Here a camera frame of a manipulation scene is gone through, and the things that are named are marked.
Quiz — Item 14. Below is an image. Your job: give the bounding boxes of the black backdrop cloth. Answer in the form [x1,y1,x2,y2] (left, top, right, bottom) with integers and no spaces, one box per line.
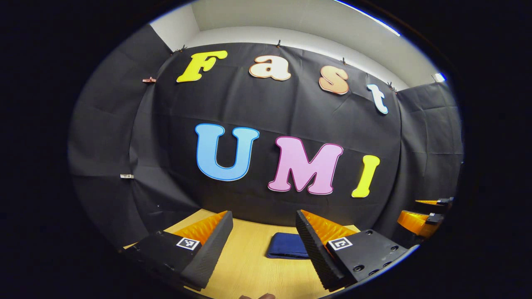
[68,24,464,250]

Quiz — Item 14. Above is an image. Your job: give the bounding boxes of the blue jeans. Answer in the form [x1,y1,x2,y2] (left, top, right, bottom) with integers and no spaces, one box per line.
[266,232,310,260]

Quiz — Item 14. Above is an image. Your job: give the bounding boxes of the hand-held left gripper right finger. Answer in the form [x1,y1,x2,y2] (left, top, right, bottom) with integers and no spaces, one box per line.
[296,210,410,292]

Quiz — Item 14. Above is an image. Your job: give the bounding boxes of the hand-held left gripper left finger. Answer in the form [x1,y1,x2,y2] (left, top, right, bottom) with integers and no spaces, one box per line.
[124,211,234,291]

